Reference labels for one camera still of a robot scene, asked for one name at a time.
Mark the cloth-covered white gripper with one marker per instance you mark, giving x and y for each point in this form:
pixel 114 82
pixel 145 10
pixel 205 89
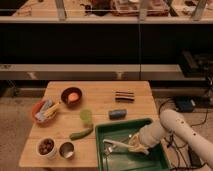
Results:
pixel 149 136

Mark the white and green brush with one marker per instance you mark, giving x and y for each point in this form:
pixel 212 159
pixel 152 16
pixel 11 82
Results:
pixel 113 144

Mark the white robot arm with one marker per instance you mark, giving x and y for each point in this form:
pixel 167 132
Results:
pixel 171 121

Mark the green plastic tray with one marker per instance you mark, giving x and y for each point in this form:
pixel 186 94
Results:
pixel 115 151

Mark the blue sponge block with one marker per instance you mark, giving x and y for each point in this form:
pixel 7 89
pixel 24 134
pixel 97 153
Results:
pixel 117 114

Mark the dark striped eraser block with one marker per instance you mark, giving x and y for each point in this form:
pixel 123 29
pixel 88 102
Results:
pixel 124 96

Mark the green plastic cup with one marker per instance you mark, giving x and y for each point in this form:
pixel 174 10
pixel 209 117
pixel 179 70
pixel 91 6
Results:
pixel 86 117

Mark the green cucumber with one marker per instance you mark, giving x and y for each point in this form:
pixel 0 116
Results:
pixel 82 134

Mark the black power adapter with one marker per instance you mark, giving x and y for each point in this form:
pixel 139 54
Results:
pixel 184 104

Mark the small metal cup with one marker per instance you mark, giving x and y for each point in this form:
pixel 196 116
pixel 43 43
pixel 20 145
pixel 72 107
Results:
pixel 66 150

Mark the wooden table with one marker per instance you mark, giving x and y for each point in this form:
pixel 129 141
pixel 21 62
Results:
pixel 99 97

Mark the orange egg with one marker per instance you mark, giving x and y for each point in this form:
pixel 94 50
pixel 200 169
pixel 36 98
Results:
pixel 73 97

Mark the dark brown bowl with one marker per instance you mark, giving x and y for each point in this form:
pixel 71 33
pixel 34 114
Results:
pixel 66 92

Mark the yellow corn cob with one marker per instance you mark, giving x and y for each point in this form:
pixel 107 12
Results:
pixel 51 110

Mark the orange basket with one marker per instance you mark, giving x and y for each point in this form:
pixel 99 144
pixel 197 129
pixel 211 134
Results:
pixel 38 110

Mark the blue white packet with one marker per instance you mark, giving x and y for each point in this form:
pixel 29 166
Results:
pixel 47 104

